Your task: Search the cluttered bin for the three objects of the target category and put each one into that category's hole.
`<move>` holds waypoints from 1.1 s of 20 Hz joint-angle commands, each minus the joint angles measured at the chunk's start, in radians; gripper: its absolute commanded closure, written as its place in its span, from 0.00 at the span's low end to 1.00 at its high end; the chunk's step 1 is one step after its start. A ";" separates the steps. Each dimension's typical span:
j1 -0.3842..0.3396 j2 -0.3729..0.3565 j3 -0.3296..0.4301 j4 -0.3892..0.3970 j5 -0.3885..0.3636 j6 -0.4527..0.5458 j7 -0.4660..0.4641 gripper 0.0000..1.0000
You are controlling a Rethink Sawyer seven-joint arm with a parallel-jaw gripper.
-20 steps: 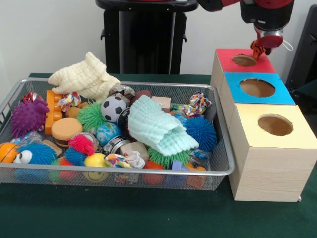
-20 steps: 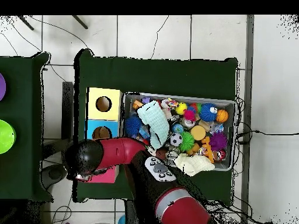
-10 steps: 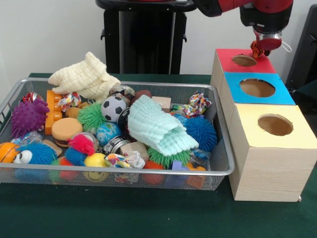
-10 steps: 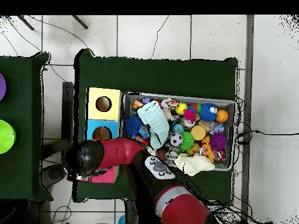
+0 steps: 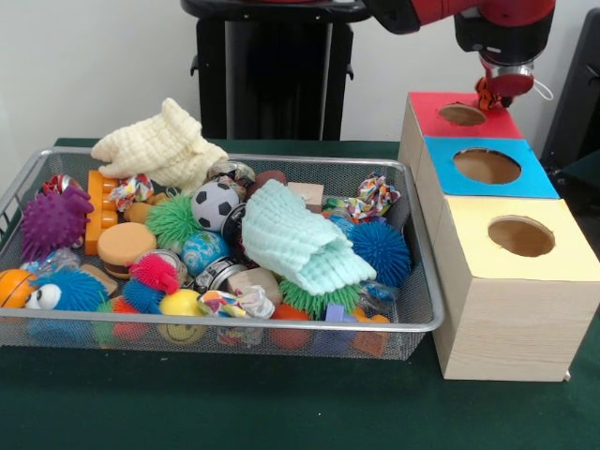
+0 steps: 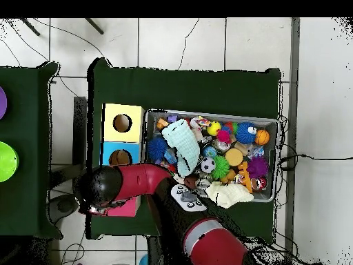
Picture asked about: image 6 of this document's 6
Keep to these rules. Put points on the mint knitted cloth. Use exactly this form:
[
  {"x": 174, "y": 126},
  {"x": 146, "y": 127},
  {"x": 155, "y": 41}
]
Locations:
[{"x": 182, "y": 143}]

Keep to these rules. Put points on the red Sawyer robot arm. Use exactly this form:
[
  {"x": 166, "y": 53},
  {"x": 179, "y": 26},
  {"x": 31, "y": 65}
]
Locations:
[{"x": 215, "y": 248}]

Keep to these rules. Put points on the wooden three-hole box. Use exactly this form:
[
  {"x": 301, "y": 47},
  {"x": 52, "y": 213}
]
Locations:
[{"x": 110, "y": 132}]

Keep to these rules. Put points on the clear mesh toy bin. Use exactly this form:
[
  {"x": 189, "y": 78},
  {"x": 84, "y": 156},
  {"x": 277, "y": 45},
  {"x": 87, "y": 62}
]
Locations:
[{"x": 151, "y": 127}]

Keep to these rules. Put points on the cyan ball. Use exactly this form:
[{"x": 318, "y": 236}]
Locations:
[{"x": 143, "y": 260}]

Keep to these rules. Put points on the dark green tablecloth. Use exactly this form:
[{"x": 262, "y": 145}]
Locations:
[
  {"x": 27, "y": 193},
  {"x": 179, "y": 88}
]

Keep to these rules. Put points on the blue spiky rubber ball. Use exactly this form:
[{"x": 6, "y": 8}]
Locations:
[{"x": 157, "y": 148}]

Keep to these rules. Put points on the black upright panel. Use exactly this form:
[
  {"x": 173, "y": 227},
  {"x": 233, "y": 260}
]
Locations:
[{"x": 80, "y": 124}]

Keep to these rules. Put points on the lime green bowl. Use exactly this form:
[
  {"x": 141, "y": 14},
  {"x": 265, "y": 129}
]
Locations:
[{"x": 8, "y": 163}]

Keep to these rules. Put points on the black and white soccer ball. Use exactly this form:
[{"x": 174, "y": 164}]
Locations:
[{"x": 208, "y": 164}]

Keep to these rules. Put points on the small green spiky ball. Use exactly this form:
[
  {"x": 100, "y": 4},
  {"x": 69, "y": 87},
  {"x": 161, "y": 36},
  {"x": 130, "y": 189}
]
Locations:
[{"x": 220, "y": 167}]

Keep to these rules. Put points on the cream knitted cloth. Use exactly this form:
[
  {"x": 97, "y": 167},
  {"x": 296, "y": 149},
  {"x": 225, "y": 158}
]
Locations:
[{"x": 229, "y": 194}]

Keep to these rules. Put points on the purple bowl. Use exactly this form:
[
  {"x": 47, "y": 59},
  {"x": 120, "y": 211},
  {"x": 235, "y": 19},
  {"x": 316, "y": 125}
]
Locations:
[{"x": 2, "y": 103}]

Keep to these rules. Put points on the orange toy burger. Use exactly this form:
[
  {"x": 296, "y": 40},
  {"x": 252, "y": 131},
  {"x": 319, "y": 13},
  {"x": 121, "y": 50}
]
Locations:
[{"x": 234, "y": 156}]

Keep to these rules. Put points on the pink spiky rubber ball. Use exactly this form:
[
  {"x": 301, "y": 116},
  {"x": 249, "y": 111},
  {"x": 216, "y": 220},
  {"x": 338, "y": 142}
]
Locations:
[{"x": 224, "y": 135}]

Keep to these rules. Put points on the purple spiky rubber ball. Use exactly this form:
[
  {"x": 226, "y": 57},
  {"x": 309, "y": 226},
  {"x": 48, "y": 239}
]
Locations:
[{"x": 257, "y": 167}]

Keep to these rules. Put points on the blue googly-eyed spiky ball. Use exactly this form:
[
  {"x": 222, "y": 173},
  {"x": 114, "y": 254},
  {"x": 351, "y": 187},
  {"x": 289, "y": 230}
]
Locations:
[{"x": 245, "y": 133}]

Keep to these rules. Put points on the orange basketball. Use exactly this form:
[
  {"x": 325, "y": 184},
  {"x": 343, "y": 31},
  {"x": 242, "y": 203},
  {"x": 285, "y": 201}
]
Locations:
[{"x": 262, "y": 137}]

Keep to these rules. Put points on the black tripod leg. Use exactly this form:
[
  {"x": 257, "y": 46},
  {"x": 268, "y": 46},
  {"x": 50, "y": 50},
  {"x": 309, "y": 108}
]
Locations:
[
  {"x": 30, "y": 26},
  {"x": 94, "y": 26}
]

